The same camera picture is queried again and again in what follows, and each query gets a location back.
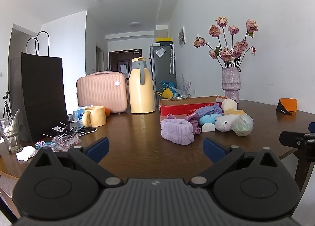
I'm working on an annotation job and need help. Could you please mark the purple ceramic vase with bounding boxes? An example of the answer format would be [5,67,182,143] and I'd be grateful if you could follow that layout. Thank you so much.
[221,67,241,103]

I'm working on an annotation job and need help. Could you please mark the blue tissue pack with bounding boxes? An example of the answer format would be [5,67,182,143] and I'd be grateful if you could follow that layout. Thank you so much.
[73,107,85,121]

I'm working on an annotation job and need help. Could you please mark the orange black folded card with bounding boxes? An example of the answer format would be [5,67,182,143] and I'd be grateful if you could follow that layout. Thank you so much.
[276,98,297,115]

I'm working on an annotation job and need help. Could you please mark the glass cup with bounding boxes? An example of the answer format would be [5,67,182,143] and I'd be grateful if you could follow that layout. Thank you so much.
[1,117,22,154]

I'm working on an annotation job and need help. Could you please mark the yellow toy on pile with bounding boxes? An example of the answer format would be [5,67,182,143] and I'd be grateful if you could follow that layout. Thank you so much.
[156,88,173,99]

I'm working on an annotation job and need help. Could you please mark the yellow ceramic mug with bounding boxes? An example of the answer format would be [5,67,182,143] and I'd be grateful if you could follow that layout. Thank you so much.
[82,106,107,128]

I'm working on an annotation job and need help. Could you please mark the light blue plush toy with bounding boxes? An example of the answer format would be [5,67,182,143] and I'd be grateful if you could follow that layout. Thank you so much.
[199,114,222,126]

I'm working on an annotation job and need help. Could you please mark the black camera tripod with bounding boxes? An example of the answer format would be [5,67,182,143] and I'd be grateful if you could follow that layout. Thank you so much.
[3,91,12,118]

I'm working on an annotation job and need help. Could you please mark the plastic soft ball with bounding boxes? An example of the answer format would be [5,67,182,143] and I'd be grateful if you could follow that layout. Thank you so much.
[231,114,254,136]

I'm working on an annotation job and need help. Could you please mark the pink mini suitcase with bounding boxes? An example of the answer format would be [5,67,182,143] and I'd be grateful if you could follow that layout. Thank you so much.
[76,71,128,113]

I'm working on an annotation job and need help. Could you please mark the grey refrigerator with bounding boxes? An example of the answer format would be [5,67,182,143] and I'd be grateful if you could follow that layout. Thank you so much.
[150,42,176,107]

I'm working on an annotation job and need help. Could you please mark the white and yellow plush toy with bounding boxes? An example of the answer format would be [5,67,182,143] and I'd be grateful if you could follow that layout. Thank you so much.
[215,109,246,132]

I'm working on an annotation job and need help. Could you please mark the purple drawstring pouch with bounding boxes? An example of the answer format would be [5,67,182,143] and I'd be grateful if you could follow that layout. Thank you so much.
[195,102,222,118]

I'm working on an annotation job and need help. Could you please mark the orange fruit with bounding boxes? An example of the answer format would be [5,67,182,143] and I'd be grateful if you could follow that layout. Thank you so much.
[104,107,111,117]

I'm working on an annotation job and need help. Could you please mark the lilac fluffy headband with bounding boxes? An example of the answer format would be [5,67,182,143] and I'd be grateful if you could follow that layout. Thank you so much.
[160,119,194,145]

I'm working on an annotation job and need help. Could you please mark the black paper bag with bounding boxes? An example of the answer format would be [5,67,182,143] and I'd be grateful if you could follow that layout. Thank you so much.
[9,36,69,143]

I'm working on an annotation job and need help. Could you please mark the white round sponge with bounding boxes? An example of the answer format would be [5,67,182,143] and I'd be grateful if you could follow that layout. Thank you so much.
[221,99,238,112]

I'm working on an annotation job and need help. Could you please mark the dark brown door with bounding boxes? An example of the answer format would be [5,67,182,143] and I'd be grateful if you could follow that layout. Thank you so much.
[109,49,142,79]

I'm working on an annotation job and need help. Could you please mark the red cardboard box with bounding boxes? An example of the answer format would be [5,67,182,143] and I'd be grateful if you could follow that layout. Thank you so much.
[158,95,226,116]

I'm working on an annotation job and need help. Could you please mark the yellow thermos jug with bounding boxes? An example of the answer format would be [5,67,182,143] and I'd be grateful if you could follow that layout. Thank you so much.
[129,57,155,114]

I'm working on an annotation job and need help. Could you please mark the white small sponge block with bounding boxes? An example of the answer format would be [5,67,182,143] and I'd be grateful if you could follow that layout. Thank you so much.
[201,123,216,133]

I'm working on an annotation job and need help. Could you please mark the dried pink roses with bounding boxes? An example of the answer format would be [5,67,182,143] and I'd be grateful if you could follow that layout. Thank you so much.
[193,16,258,68]

